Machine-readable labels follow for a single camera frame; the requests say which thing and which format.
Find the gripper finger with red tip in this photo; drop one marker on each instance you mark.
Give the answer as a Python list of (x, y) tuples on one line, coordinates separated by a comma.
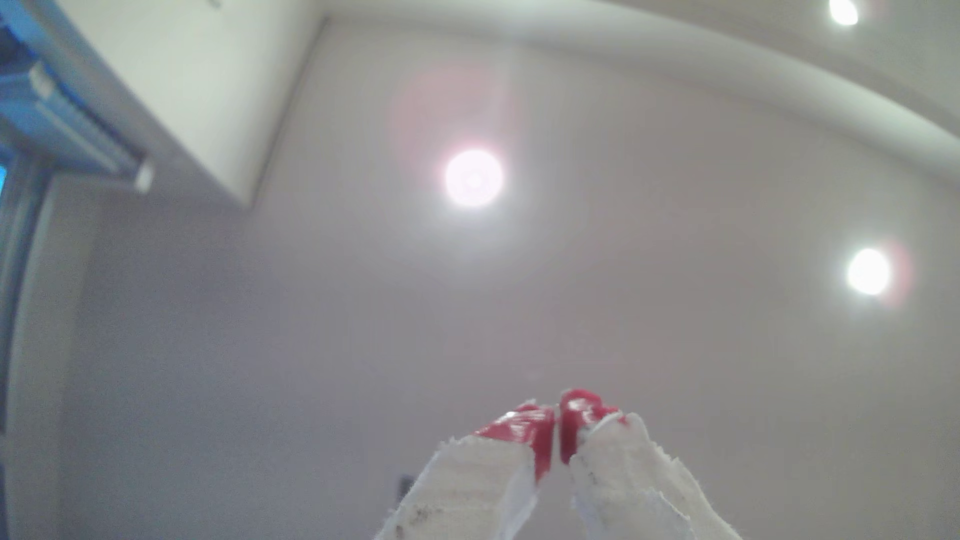
[(480, 480), (630, 480)]

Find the round ceiling light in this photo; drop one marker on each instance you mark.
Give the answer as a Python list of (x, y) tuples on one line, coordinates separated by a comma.
[(844, 10), (868, 271), (474, 178)]

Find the window roller blind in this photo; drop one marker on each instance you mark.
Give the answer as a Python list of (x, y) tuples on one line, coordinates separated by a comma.
[(67, 120)]

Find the grey window frame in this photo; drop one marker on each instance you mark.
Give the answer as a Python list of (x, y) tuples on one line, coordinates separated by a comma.
[(22, 300)]

